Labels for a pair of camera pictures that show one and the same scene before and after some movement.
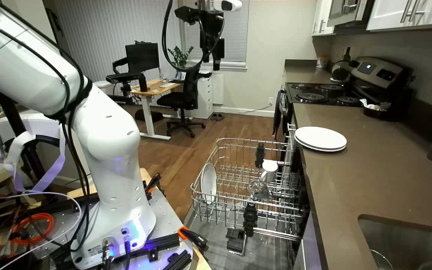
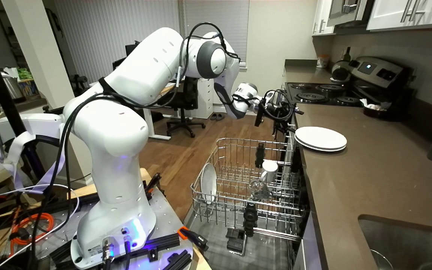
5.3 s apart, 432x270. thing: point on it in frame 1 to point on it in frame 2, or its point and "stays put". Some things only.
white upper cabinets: (340, 17) stays put
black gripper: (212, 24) to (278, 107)
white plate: (320, 137) stays put
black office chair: (185, 101) stays put
